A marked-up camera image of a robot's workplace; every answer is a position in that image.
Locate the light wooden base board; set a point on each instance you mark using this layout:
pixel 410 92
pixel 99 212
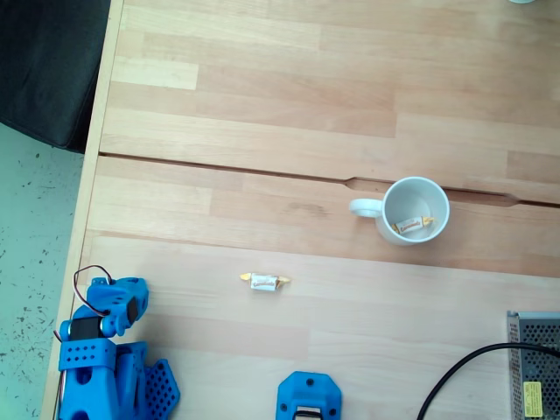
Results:
pixel 350 332

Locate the white round object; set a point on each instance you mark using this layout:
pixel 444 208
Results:
pixel 522 1

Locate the blue post mount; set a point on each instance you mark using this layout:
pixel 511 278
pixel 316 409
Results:
pixel 308 391

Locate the metal mesh power supply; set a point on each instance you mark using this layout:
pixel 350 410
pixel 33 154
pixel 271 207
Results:
pixel 536 367

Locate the white sweet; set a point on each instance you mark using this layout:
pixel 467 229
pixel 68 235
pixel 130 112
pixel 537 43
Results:
pixel 411 225
pixel 264 283

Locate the black upholstered seat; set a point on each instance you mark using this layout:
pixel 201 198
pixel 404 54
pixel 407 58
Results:
pixel 44 65

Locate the white ceramic mug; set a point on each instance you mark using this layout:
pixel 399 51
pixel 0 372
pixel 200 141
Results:
pixel 415 192

